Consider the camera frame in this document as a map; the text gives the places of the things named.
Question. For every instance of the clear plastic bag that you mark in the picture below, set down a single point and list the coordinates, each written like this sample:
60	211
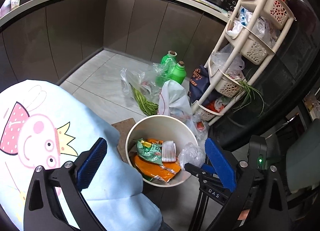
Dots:
148	82

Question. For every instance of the clear plastic wrap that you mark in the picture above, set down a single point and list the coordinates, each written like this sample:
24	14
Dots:
192	154

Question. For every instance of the green beans bundle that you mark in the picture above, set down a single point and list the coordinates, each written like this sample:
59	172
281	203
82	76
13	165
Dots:
147	107

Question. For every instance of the large orange snack bag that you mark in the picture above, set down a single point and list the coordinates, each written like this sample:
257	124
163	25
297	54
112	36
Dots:
151	171

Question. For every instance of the dark blue shopping bag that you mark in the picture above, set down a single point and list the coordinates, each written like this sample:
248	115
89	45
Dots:
198	84

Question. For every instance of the green snack wrapper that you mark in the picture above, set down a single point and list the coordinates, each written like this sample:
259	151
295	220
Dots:
151	152

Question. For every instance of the white tissue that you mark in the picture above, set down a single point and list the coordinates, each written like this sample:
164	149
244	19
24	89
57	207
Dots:
168	151

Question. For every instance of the green plastic bottle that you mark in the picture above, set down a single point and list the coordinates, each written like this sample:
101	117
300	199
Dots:
168	61
178	73

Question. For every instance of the white round trash bin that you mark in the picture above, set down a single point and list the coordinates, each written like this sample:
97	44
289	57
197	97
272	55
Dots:
163	128

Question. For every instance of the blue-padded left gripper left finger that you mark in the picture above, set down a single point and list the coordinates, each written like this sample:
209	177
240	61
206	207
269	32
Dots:
43	210

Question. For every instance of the light blue cartoon tablecloth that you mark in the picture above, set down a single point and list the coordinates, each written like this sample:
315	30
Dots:
44	125

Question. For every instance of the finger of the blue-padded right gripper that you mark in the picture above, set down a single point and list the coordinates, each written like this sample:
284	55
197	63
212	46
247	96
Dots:
206	170

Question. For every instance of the white plastic storage rack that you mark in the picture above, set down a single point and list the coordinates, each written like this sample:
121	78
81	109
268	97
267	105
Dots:
249	45

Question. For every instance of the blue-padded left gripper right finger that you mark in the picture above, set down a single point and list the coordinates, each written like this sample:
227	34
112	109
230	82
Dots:
257	200

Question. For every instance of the green plastic bottle front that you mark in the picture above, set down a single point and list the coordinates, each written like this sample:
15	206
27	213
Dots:
178	73

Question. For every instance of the green plastic bottle rear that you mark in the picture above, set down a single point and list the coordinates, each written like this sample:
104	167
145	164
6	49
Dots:
168	61

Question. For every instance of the white plastic shopping bag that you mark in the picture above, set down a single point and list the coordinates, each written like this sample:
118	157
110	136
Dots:
173	101

